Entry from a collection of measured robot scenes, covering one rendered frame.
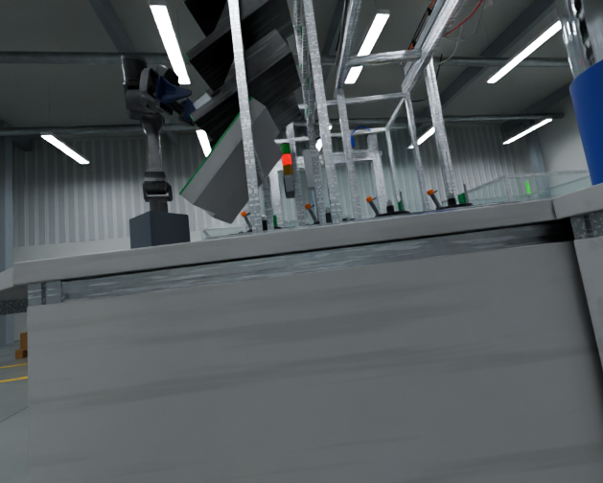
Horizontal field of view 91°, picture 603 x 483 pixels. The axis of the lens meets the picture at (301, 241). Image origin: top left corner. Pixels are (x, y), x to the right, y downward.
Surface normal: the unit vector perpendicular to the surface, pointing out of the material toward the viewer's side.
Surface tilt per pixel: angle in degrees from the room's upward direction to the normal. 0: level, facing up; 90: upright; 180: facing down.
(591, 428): 90
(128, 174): 90
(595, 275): 90
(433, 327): 90
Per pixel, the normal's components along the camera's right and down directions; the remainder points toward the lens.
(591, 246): -0.99, 0.12
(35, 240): 0.16, -0.13
